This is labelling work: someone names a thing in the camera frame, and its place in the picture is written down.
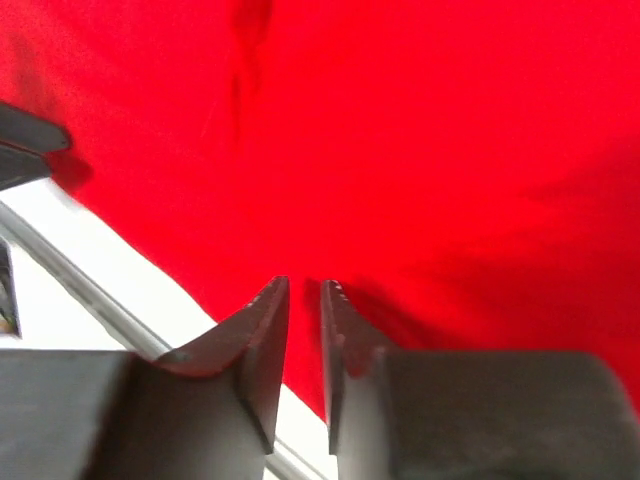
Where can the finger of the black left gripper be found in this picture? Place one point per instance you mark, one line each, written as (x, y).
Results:
(27, 131)
(19, 166)

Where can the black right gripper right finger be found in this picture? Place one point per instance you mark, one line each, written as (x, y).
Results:
(396, 413)

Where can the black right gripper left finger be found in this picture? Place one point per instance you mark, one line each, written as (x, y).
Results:
(206, 410)

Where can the red t shirt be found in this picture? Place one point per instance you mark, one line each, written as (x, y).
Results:
(468, 170)

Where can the aluminium table edge rail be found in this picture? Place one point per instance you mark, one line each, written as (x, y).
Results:
(299, 445)

